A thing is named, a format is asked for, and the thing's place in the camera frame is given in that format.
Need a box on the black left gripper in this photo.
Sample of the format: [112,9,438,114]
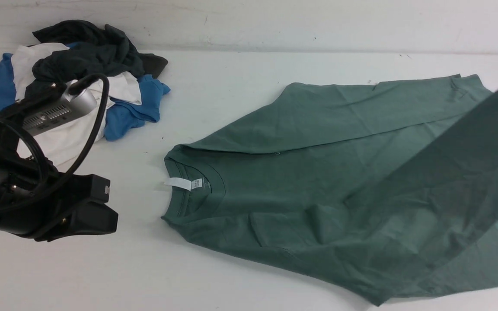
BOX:
[0,123,118,242]

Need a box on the green long sleeve shirt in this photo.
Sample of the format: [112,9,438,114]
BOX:
[163,75,498,306]

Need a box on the white shirt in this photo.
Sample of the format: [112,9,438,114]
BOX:
[11,43,141,166]

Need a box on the dark green shirt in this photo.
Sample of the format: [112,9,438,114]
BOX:
[0,20,168,111]

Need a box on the blue shirt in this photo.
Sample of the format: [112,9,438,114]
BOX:
[0,42,170,141]

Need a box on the black camera cable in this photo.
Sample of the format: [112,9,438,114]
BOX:
[0,73,110,216]

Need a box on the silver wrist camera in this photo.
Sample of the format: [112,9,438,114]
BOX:
[0,83,99,136]

